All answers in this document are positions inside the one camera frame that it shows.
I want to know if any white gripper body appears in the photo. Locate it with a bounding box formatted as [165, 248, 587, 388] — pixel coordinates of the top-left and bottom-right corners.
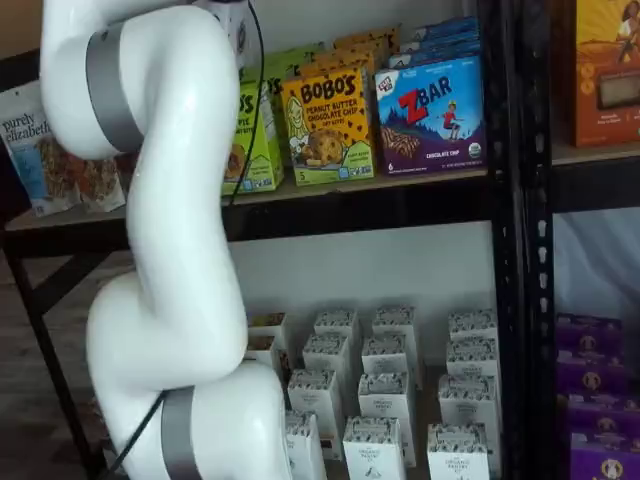
[215, 1, 252, 69]

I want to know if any white organic pantry carton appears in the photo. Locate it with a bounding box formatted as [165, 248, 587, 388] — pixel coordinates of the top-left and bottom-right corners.
[446, 339, 500, 381]
[361, 335, 410, 380]
[357, 372, 416, 467]
[313, 309, 359, 346]
[302, 335, 353, 377]
[427, 423, 490, 480]
[447, 308, 499, 346]
[342, 416, 407, 480]
[372, 305, 417, 346]
[287, 412, 329, 480]
[288, 369, 345, 461]
[438, 374, 501, 432]

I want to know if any green Bobo's apple pie box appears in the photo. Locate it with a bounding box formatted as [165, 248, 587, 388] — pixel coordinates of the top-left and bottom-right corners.
[254, 62, 301, 156]
[222, 79, 285, 194]
[259, 42, 327, 76]

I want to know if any small yellow granola box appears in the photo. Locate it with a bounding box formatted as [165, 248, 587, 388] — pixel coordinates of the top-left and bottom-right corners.
[247, 312, 289, 341]
[243, 335, 277, 369]

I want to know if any purple snack box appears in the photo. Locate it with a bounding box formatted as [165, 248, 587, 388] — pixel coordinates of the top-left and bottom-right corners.
[567, 393, 640, 436]
[556, 349, 632, 396]
[556, 313, 625, 354]
[569, 432, 640, 480]

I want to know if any orange Bobo's peanut butter box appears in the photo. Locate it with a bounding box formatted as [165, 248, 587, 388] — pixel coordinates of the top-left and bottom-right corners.
[312, 51, 377, 77]
[333, 24, 402, 56]
[281, 68, 376, 187]

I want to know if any blue purple Zbar box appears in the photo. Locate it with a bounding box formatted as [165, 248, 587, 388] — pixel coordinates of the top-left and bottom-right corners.
[388, 42, 482, 67]
[399, 17, 482, 47]
[374, 54, 487, 177]

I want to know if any orange label granola bag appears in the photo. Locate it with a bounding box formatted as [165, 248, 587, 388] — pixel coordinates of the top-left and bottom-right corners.
[37, 134, 127, 214]

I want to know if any blue label granola bag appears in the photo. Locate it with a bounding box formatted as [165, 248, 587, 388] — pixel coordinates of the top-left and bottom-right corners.
[0, 89, 56, 217]

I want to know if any large orange cardboard box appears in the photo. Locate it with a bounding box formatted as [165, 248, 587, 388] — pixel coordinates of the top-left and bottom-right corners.
[554, 0, 640, 150]

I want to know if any white plastic sheet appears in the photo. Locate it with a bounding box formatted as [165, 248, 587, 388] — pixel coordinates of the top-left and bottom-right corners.
[552, 209, 640, 321]

